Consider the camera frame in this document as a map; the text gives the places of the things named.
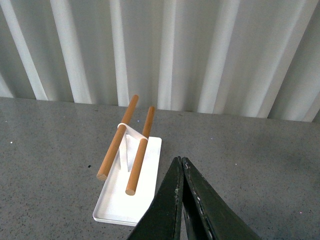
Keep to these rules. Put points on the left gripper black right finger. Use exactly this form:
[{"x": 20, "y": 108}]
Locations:
[{"x": 206, "y": 215}]

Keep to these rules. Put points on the white pleated curtain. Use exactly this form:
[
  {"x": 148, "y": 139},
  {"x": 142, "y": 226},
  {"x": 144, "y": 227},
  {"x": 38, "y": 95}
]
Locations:
[{"x": 252, "y": 58}]

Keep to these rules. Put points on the white towel rack stand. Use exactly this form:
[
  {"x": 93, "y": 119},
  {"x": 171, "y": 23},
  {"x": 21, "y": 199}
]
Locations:
[{"x": 114, "y": 206}]

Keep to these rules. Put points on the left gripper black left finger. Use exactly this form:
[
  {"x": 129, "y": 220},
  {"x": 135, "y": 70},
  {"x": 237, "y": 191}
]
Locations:
[{"x": 162, "y": 220}]

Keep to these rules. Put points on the right wooden rack rod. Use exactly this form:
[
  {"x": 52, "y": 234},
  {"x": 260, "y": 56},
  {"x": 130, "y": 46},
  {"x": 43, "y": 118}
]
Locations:
[{"x": 139, "y": 158}]

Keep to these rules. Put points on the wooden rack rod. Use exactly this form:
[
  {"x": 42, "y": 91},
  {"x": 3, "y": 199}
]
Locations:
[
  {"x": 139, "y": 158},
  {"x": 111, "y": 153}
]

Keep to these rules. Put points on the left wooden rack rod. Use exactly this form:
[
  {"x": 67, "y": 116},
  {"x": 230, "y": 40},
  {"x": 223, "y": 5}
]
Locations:
[{"x": 111, "y": 153}]

